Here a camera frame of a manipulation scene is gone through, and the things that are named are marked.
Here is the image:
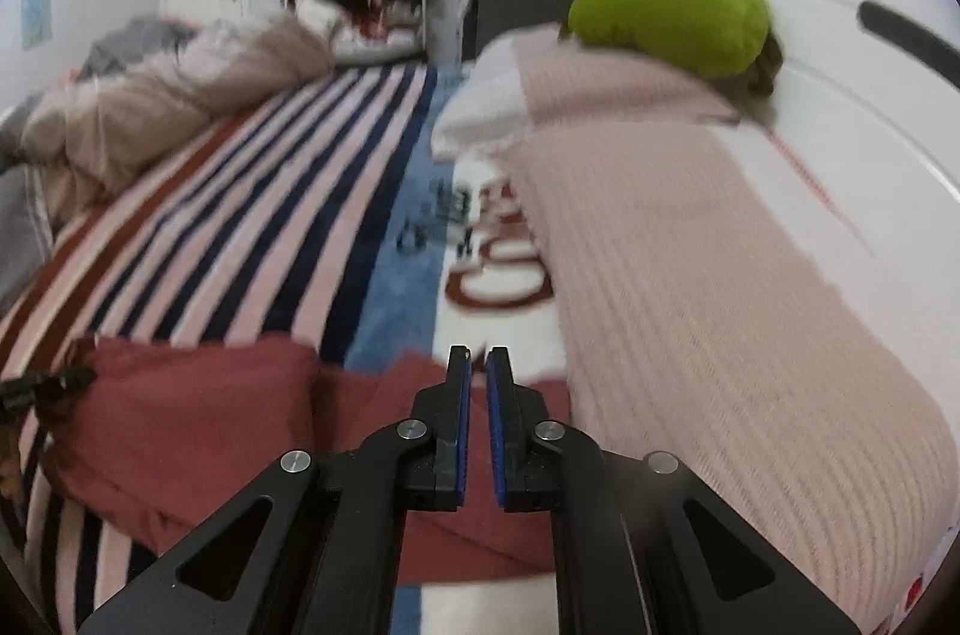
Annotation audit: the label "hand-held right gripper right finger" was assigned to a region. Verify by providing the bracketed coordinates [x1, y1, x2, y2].
[485, 346, 863, 635]

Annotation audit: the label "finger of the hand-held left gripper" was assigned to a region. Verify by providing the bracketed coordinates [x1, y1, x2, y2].
[0, 366, 96, 412]

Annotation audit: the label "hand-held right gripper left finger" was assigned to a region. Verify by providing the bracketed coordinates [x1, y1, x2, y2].
[75, 344, 473, 635]

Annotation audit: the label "red pants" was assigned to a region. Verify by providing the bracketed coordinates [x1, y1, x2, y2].
[37, 335, 578, 587]

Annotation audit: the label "pink ribbed pillow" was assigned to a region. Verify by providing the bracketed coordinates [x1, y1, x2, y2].
[510, 117, 960, 610]

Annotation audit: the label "striped printed blanket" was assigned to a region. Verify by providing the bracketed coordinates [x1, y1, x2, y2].
[0, 61, 575, 635]

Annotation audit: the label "grey pink comforter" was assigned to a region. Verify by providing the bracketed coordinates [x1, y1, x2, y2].
[0, 12, 336, 216]

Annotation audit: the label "white pink pillow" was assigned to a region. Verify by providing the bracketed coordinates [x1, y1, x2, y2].
[431, 33, 740, 162]

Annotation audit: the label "dark desk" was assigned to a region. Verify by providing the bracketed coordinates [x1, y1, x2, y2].
[472, 0, 593, 62]

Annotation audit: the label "white drawer cabinet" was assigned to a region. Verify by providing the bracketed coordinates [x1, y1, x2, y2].
[439, 0, 478, 67]

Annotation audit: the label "green plush toy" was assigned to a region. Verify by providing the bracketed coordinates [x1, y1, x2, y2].
[559, 0, 785, 100]

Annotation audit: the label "blue wall poster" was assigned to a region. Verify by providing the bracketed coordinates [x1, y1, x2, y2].
[21, 0, 53, 51]

